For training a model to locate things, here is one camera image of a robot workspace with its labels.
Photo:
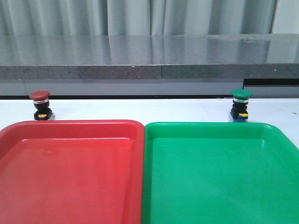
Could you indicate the green mushroom push button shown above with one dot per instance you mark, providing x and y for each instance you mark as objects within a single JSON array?
[{"x": 238, "y": 111}]

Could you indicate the red mushroom push button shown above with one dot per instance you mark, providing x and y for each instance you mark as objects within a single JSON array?
[{"x": 41, "y": 103}]

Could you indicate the green plastic tray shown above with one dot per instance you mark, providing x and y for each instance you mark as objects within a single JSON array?
[{"x": 219, "y": 173}]

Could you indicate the red plastic tray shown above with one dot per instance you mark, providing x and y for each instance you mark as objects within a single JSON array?
[{"x": 71, "y": 172}]

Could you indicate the grey stone counter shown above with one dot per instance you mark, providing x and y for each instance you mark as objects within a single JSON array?
[{"x": 150, "y": 66}]

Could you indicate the grey pleated curtain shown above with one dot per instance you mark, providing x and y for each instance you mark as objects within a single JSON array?
[{"x": 136, "y": 17}]

